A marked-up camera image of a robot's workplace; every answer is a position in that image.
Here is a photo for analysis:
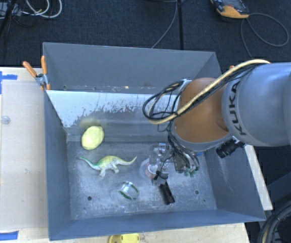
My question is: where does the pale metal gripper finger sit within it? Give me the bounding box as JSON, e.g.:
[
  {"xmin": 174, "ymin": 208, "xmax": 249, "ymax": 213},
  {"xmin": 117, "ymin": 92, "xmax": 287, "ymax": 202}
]
[
  {"xmin": 152, "ymin": 170, "xmax": 169, "ymax": 186},
  {"xmin": 152, "ymin": 143, "xmax": 171, "ymax": 165}
]

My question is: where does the clear glass cup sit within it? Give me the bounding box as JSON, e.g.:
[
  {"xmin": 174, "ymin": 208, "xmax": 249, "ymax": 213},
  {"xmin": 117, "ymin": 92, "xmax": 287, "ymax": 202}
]
[{"xmin": 139, "ymin": 157, "xmax": 158, "ymax": 180}]

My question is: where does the black cylindrical tool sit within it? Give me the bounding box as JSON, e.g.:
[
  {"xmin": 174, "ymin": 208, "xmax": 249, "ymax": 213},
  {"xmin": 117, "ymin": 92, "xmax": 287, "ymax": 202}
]
[{"xmin": 159, "ymin": 182, "xmax": 176, "ymax": 205}]

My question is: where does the clear glass with green stripes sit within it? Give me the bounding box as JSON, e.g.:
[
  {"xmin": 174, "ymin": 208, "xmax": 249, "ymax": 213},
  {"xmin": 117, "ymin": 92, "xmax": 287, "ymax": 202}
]
[{"xmin": 109, "ymin": 181, "xmax": 140, "ymax": 201}]

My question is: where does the green and yellow toy dinosaur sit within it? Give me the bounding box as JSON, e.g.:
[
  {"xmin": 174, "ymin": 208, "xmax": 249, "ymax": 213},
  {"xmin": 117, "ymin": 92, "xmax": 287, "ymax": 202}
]
[{"xmin": 78, "ymin": 155, "xmax": 138, "ymax": 177}]

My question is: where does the yellow-green toy lemon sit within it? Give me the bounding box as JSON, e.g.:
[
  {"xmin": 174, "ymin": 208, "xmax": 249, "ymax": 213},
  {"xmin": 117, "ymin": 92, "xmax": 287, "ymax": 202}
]
[{"xmin": 80, "ymin": 125, "xmax": 105, "ymax": 151}]

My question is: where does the grey metal bin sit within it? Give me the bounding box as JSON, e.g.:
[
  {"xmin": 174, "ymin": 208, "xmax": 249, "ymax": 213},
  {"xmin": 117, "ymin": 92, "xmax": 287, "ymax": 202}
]
[{"xmin": 41, "ymin": 42, "xmax": 267, "ymax": 241}]

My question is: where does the pale wood flat board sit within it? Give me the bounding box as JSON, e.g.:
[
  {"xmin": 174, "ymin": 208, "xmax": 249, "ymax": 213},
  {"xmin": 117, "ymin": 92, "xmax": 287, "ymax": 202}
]
[{"xmin": 0, "ymin": 79, "xmax": 49, "ymax": 232}]

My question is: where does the black cylinder on white bracket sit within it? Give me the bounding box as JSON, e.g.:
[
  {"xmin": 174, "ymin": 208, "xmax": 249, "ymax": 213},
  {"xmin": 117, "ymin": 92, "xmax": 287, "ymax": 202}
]
[{"xmin": 215, "ymin": 137, "xmax": 246, "ymax": 159}]

